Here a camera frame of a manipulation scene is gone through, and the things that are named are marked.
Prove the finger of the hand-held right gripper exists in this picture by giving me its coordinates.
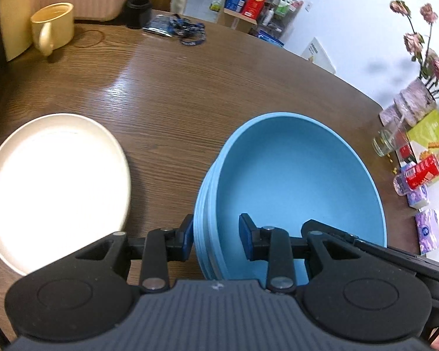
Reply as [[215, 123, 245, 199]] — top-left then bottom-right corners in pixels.
[[346, 234, 422, 277]]

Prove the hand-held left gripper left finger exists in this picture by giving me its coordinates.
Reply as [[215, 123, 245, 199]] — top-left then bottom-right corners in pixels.
[[74, 214, 195, 294]]

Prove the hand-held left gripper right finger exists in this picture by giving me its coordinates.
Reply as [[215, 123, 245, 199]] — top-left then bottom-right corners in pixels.
[[239, 213, 352, 295]]

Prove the cream plate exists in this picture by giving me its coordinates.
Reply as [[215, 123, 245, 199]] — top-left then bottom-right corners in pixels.
[[0, 113, 133, 278]]

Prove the large purple tissue pack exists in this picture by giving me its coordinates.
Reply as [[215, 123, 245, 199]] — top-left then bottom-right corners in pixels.
[[415, 208, 439, 257]]

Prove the small purple tissue pack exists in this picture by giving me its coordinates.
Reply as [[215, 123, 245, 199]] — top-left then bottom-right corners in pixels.
[[406, 185, 431, 209]]

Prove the red label plastic bottle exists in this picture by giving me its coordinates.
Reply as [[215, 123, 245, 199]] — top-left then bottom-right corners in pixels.
[[393, 149, 439, 197]]

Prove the small red box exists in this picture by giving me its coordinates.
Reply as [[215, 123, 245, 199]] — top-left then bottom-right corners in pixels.
[[399, 142, 418, 165]]

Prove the clear drinking glass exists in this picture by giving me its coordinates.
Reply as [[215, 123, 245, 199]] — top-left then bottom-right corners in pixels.
[[372, 123, 407, 158]]

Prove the green carton box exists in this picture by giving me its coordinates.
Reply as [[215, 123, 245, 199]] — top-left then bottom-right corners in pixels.
[[397, 110, 439, 184]]

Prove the mottled pink vase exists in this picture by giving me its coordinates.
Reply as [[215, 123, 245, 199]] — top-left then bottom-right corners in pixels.
[[380, 77, 438, 127]]

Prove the white board panel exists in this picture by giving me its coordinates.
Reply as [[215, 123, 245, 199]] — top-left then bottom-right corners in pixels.
[[301, 37, 337, 74]]

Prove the dried rose bouquet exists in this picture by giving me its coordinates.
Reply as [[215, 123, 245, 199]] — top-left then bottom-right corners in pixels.
[[390, 0, 439, 100]]

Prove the blue packaging bag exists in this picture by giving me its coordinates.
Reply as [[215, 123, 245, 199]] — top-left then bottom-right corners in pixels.
[[258, 30, 285, 47]]

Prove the clear zip bag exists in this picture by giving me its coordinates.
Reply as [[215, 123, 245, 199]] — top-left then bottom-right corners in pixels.
[[143, 15, 176, 37]]

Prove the brown cardboard box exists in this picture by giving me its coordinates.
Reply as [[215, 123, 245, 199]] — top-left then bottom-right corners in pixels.
[[217, 7, 259, 35]]

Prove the black neoprene sleeve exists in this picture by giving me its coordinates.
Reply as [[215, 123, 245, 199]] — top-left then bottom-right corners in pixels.
[[126, 0, 153, 30]]

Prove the clear plastic organizer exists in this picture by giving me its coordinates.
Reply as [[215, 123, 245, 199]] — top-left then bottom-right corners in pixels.
[[258, 0, 304, 34]]

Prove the red carton box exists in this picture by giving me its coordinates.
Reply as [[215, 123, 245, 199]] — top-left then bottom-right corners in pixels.
[[240, 0, 270, 19]]

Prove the yellow mug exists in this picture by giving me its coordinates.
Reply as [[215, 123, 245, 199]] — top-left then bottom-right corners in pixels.
[[30, 2, 75, 56]]

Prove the blue lanyard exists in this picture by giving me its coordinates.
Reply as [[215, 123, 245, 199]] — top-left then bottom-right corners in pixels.
[[168, 14, 208, 47]]

